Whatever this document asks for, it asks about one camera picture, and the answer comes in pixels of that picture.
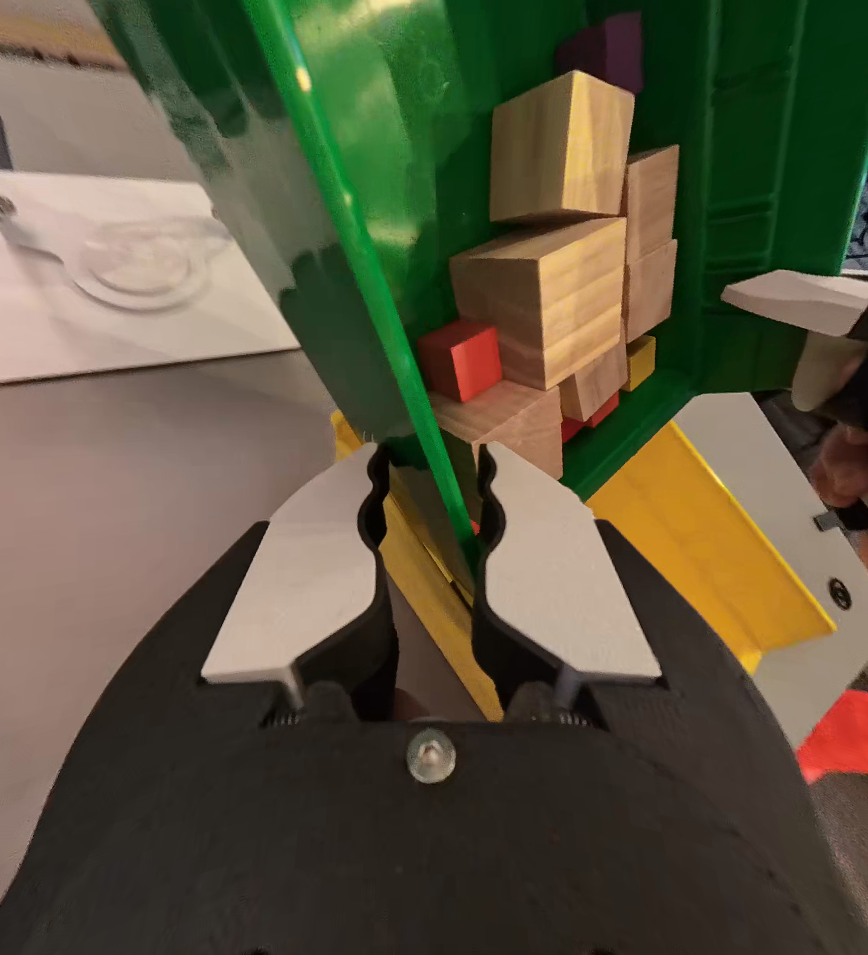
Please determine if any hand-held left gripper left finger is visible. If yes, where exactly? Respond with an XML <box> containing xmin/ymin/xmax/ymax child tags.
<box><xmin>199</xmin><ymin>442</ymin><xmax>399</xmax><ymax>723</ymax></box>

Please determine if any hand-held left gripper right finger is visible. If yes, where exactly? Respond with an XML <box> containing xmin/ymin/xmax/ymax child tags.
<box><xmin>471</xmin><ymin>442</ymin><xmax>664</xmax><ymax>721</ymax></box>

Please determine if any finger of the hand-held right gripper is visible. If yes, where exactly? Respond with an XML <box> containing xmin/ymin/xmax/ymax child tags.
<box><xmin>721</xmin><ymin>270</ymin><xmax>868</xmax><ymax>352</ymax></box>
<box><xmin>790</xmin><ymin>332</ymin><xmax>868</xmax><ymax>435</ymax></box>

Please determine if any yellow plastic box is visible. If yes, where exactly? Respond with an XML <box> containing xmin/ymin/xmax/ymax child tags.
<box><xmin>329</xmin><ymin>409</ymin><xmax>838</xmax><ymax>723</ymax></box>

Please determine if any green plastic box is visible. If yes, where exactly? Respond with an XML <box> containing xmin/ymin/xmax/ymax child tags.
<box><xmin>87</xmin><ymin>0</ymin><xmax>868</xmax><ymax>598</ymax></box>

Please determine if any pile of wooden cubes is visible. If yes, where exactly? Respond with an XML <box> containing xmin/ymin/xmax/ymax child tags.
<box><xmin>415</xmin><ymin>11</ymin><xmax>681</xmax><ymax>482</ymax></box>

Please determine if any person's right hand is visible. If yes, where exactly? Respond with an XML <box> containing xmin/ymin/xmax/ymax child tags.
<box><xmin>810</xmin><ymin>429</ymin><xmax>868</xmax><ymax>620</ymax></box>

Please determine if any red flat patch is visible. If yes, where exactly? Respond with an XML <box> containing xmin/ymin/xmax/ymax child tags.
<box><xmin>795</xmin><ymin>690</ymin><xmax>868</xmax><ymax>784</ymax></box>

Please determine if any clear plastic disc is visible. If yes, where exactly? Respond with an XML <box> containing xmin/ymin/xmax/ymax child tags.
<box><xmin>61</xmin><ymin>215</ymin><xmax>232</xmax><ymax>313</ymax></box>

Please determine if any white flat board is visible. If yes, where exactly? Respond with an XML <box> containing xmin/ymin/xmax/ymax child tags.
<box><xmin>0</xmin><ymin>168</ymin><xmax>302</xmax><ymax>385</ymax></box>

